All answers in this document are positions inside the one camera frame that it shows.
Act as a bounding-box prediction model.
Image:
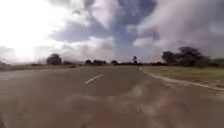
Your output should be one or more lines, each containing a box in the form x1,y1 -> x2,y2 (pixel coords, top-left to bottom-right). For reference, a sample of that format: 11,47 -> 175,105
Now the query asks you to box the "dark round tree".
46,53 -> 63,66

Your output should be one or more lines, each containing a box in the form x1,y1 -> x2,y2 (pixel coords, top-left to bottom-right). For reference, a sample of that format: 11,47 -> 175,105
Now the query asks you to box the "distant row of low trees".
63,59 -> 166,67

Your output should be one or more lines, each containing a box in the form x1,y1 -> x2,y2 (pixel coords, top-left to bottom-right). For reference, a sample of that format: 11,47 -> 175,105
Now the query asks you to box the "clump of dark trees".
161,46 -> 212,69

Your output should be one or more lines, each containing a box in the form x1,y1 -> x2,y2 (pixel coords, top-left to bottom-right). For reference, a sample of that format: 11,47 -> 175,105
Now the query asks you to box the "dry grass verge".
141,65 -> 224,89

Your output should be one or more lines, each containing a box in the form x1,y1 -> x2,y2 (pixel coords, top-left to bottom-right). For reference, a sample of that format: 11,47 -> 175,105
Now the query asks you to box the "grey-brown asphalt road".
0,65 -> 224,128

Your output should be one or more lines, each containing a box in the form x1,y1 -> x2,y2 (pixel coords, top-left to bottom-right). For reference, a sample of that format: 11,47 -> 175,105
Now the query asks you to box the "slim tall tree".
132,55 -> 138,65

